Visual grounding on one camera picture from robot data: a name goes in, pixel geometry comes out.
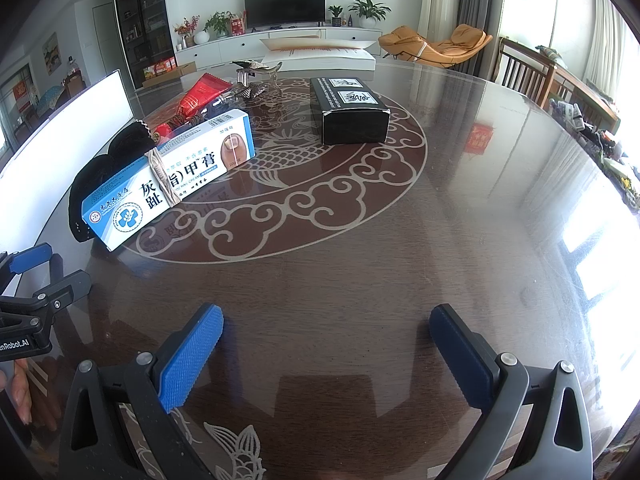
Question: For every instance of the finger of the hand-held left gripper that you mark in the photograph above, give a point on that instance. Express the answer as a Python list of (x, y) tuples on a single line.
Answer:
[(30, 259), (62, 287)]

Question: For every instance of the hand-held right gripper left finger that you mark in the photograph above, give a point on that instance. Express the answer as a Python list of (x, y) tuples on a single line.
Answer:
[(190, 355)]

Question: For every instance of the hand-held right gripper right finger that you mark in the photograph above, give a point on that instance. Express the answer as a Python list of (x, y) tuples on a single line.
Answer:
[(462, 357)]

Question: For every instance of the black knitted cloth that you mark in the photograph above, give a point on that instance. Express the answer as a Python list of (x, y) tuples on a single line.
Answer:
[(97, 175)]

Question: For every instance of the blue and white medicine box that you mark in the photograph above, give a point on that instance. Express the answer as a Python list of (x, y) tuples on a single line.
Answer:
[(170, 175)]

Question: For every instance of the red foil packet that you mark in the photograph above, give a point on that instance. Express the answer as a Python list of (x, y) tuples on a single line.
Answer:
[(202, 91)]

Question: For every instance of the person's left hand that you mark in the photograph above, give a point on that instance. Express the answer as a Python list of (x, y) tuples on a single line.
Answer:
[(22, 392)]

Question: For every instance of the white flat panel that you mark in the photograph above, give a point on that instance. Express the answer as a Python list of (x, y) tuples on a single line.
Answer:
[(60, 120)]

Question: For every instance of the brown cardboard box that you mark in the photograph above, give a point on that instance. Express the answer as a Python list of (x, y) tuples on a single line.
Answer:
[(172, 76)]

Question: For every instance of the row of orange boxes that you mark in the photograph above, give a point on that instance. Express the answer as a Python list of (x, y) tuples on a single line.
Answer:
[(160, 66)]

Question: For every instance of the pile of small clutter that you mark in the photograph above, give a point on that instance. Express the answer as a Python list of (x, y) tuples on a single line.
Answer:
[(605, 145)]

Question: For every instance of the black display cabinet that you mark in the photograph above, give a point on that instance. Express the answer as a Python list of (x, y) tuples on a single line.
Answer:
[(140, 20)]

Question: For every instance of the black cardboard box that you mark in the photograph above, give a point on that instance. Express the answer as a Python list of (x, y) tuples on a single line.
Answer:
[(350, 110)]

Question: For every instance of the red flower arrangement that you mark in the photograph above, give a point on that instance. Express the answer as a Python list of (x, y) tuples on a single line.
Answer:
[(186, 27)]

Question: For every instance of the white round vase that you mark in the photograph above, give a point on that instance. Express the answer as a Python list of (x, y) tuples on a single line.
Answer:
[(201, 37)]

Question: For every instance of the metal fish ornament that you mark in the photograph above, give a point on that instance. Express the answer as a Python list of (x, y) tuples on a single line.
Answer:
[(255, 77)]

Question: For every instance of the white television cabinet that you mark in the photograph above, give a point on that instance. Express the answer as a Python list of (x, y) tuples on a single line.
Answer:
[(225, 47)]

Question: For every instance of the wooden slatted chair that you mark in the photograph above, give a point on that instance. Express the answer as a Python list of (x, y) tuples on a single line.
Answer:
[(525, 67)]

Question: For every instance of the green leafy potted plant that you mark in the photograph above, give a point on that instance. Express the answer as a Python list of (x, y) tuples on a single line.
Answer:
[(218, 22)]

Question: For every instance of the orange lounge chair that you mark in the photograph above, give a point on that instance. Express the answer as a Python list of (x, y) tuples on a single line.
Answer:
[(435, 47)]

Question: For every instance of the white window curtain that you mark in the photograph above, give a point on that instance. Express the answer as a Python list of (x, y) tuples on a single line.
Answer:
[(610, 45)]

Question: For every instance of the grey curtain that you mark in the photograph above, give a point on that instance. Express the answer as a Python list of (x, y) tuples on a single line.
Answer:
[(480, 10)]

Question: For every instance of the white sheer curtain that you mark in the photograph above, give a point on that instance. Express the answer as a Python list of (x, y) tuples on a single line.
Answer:
[(442, 0)]

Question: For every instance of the black flat television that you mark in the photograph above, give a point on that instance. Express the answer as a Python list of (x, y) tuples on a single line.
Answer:
[(285, 6)]

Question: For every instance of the large potted plant white pot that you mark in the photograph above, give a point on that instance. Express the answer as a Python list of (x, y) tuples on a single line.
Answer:
[(369, 10)]

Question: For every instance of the small potted plant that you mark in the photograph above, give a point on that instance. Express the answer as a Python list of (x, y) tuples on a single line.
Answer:
[(336, 14)]

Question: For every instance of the framed wall picture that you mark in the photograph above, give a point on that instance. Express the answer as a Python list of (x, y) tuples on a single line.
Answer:
[(50, 52)]

